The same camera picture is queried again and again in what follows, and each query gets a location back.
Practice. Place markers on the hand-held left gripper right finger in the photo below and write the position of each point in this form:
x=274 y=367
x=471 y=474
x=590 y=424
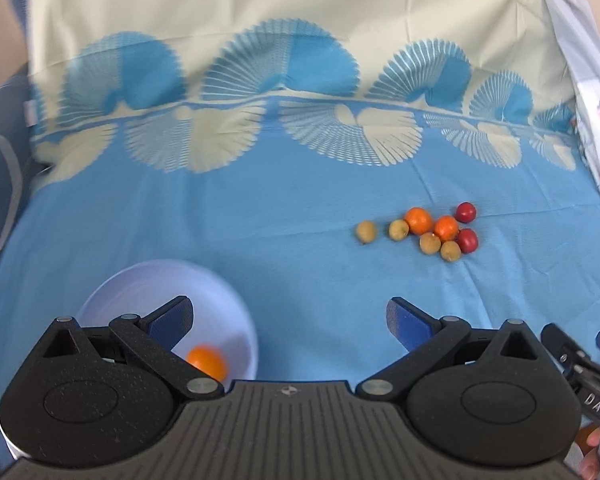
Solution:
x=409 y=320

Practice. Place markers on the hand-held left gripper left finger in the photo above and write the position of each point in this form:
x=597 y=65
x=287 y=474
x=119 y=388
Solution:
x=172 y=317

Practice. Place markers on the light blue plate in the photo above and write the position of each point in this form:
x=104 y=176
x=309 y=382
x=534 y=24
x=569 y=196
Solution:
x=145 y=285

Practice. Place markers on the tangerine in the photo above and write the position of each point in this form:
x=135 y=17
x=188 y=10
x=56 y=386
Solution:
x=207 y=361
x=418 y=220
x=446 y=227

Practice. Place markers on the kiwi fruit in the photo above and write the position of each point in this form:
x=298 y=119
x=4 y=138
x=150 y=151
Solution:
x=398 y=230
x=450 y=250
x=366 y=231
x=429 y=243

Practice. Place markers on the small red apple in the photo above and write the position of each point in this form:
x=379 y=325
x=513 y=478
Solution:
x=467 y=240
x=465 y=212

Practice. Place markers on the person's right hand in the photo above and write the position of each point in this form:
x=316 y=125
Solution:
x=591 y=462

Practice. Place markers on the blue fan-print bedsheet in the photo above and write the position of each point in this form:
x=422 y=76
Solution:
x=280 y=200

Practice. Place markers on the pale floral cloth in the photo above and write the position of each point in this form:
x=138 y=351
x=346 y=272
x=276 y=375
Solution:
x=597 y=110

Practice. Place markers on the blue denim sofa armrest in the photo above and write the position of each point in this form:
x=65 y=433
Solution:
x=0 y=110

